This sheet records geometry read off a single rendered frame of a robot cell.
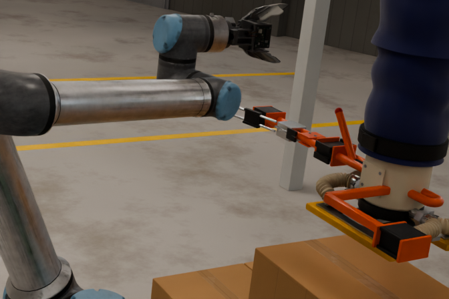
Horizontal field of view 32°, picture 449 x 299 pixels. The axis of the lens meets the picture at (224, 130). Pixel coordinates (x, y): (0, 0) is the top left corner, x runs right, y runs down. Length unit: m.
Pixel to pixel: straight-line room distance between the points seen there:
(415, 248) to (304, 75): 3.69
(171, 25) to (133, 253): 2.66
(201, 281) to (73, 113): 1.55
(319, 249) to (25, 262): 0.95
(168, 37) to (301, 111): 3.59
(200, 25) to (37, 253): 0.64
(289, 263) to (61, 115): 0.98
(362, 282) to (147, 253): 2.31
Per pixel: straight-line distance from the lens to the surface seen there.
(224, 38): 1.89
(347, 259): 2.32
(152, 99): 1.62
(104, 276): 4.10
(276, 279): 2.23
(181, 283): 2.92
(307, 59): 5.28
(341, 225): 2.05
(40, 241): 1.73
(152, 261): 4.29
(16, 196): 1.64
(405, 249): 1.67
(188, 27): 1.85
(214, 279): 2.97
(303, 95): 5.33
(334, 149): 2.20
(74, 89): 1.50
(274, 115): 2.49
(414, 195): 2.00
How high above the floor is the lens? 1.90
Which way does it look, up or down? 16 degrees down
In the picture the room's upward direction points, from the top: 7 degrees clockwise
